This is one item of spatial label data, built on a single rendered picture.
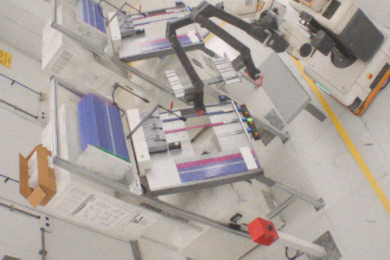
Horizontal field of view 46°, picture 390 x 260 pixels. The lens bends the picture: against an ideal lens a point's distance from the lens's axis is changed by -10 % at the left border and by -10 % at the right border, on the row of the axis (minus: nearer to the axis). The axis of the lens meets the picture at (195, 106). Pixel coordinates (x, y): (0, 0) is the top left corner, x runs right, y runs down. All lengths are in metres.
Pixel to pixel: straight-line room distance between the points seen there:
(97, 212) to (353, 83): 1.96
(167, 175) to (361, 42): 1.57
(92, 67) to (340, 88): 1.99
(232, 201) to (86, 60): 1.66
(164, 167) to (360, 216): 1.39
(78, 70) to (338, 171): 2.23
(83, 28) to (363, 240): 2.67
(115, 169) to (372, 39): 1.93
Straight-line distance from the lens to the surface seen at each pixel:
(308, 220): 3.66
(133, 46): 4.20
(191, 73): 3.23
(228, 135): 3.31
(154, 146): 3.15
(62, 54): 3.99
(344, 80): 3.58
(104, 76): 4.15
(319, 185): 3.70
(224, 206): 3.37
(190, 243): 3.53
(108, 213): 3.07
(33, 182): 3.00
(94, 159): 2.85
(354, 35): 3.31
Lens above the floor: 2.94
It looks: 36 degrees down
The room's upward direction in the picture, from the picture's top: 60 degrees counter-clockwise
